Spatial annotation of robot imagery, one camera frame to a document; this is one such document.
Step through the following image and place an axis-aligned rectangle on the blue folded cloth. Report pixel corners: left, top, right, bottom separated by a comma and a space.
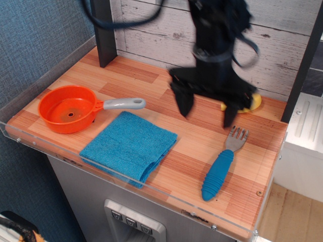
80, 111, 178, 189

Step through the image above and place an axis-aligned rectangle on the blue handled metal fork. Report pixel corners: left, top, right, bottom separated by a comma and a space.
201, 126, 249, 201

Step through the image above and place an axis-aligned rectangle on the dark grey left post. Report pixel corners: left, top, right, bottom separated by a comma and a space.
90, 0, 118, 68

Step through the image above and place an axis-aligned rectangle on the dark grey post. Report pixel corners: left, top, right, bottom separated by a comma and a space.
90, 0, 118, 68
281, 1, 322, 123

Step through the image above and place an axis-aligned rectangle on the white ribbed appliance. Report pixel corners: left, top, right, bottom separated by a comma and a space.
274, 93, 322, 202

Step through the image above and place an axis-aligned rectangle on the silver dispenser button panel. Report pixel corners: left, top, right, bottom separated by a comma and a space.
104, 199, 167, 241

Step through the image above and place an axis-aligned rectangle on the orange toy pan grey handle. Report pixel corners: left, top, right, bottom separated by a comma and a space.
38, 85, 146, 134

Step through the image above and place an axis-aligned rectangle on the black sleeved cable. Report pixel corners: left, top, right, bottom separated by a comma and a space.
82, 0, 166, 30

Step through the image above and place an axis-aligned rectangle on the dark grey right post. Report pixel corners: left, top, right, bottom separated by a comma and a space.
281, 1, 322, 123

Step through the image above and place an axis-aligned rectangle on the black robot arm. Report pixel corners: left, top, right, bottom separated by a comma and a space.
169, 1, 258, 128

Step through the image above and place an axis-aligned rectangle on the grey toy fridge cabinet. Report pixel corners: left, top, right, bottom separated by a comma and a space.
49, 157, 233, 241

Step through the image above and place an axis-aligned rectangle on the clear acrylic guard rail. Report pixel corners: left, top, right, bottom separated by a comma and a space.
5, 49, 287, 241

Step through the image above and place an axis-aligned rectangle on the black orange object corner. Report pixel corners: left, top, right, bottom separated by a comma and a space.
1, 211, 46, 241

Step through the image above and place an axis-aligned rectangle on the yellow toy banana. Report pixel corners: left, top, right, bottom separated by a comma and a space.
234, 93, 262, 113

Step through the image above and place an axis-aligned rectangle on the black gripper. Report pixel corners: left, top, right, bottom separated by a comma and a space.
169, 58, 257, 128

